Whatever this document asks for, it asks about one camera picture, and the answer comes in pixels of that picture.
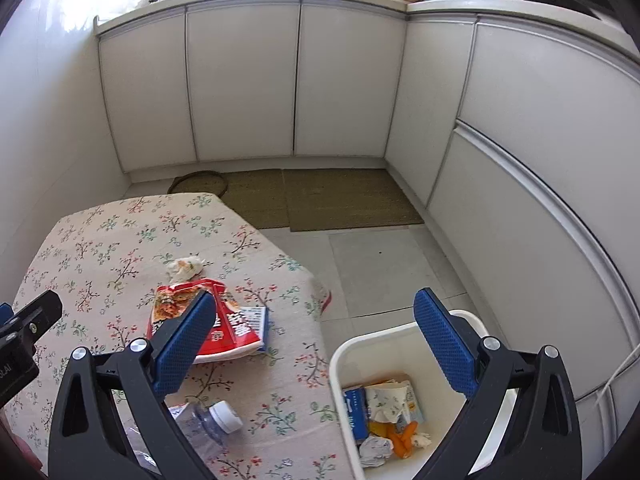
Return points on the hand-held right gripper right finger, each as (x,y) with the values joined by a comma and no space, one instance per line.
(445,345)

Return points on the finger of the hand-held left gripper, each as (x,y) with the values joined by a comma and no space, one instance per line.
(40,310)

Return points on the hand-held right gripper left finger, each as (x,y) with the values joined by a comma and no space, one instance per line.
(185,340)

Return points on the white plastic trash bin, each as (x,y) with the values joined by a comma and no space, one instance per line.
(380,355)

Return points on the white printed paper cup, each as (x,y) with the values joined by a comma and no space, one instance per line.
(385,400)

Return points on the long curled orange peel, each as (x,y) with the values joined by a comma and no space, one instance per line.
(402,442)

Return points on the light blue milk carton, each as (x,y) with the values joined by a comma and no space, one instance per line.
(356,410)

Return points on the red snack bag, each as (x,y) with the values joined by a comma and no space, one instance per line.
(230,330)

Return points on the crumpled white tissue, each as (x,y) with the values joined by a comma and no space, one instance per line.
(182,269)

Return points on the blue printed paper packet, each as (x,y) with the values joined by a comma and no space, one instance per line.
(260,320)

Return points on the floral tablecloth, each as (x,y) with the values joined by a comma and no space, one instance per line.
(100,260)

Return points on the clear plastic bottle white cap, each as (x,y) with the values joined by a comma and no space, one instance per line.
(200,425)

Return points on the small white tissue scrap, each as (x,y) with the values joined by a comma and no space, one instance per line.
(421,440)

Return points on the white tissue ball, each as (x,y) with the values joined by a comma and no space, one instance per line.
(375,450)

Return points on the round woven tray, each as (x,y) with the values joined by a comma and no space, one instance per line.
(195,182)

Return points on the green floor mat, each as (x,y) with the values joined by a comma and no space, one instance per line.
(260,200)
(350,200)

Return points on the white corner kitchen cabinet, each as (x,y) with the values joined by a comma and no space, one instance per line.
(525,135)

